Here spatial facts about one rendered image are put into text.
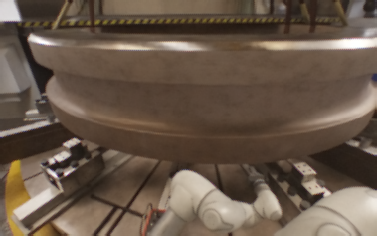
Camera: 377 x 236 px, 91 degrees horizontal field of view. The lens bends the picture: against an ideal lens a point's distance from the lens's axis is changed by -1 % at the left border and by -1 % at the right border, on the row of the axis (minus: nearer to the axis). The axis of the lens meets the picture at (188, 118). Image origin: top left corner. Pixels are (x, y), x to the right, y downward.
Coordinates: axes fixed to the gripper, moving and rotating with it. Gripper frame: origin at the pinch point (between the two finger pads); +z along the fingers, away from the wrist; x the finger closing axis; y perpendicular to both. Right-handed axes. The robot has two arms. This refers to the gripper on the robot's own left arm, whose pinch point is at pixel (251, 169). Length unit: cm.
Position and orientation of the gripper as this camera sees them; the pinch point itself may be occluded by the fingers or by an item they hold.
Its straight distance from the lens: 151.1
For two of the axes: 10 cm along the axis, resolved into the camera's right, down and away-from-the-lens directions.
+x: -10.0, 0.4, -0.6
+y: -0.1, -8.8, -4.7
